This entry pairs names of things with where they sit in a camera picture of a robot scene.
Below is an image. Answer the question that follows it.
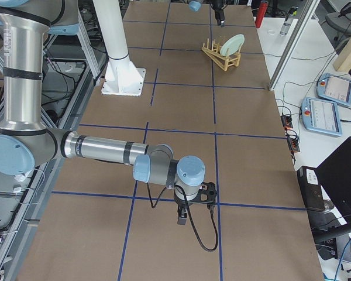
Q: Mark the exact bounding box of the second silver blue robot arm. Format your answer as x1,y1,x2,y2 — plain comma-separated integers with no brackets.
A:
0,1,217,224

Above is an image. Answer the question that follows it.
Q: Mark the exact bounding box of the clear water bottle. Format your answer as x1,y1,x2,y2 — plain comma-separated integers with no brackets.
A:
279,6,298,36

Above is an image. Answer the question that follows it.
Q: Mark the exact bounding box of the near blue teach pendant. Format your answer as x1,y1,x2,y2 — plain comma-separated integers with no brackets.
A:
301,97,342,136

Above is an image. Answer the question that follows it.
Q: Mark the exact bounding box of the black computer box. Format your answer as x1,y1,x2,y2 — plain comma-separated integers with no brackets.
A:
297,166,325,212

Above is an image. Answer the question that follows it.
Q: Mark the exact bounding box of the aluminium frame post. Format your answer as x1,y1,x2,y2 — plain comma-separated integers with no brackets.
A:
269,0,320,91

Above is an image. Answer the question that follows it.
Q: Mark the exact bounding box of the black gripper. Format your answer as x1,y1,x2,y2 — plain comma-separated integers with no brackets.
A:
211,0,225,27

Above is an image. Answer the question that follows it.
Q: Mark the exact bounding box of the black orange adapter box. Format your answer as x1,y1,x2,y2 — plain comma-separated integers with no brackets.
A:
281,114,293,129

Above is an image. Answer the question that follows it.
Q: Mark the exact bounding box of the red cylinder bottle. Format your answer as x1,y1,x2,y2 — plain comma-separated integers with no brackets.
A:
255,1,269,28

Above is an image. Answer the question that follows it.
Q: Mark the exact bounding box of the black monitor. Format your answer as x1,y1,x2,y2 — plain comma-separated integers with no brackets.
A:
314,136,351,243

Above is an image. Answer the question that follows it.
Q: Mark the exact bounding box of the aluminium side frame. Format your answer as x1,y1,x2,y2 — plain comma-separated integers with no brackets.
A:
0,0,106,281

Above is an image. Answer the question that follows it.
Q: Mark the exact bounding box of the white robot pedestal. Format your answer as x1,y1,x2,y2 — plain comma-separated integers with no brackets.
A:
93,0,146,97

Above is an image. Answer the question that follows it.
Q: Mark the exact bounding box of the brown paper table cover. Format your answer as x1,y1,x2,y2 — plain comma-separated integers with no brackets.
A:
17,2,323,280

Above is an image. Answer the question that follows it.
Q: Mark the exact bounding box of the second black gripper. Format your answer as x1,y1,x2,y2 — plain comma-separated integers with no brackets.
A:
174,190,199,225

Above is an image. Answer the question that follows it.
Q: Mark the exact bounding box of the light green plate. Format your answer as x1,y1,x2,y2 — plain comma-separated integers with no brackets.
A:
219,34,245,56

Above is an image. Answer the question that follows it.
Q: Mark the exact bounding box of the blue teach pendant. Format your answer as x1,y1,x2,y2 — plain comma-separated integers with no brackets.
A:
301,97,342,136
316,73,351,107

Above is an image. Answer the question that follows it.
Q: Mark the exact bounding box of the far blue teach pendant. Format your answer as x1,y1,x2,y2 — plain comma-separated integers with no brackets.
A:
316,73,351,107

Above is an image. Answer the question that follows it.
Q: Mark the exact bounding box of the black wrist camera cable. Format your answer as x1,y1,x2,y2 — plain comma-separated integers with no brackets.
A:
146,181,219,252

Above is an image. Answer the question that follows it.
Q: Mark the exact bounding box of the wooden plate rack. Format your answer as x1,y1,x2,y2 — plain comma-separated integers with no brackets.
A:
201,38,241,71

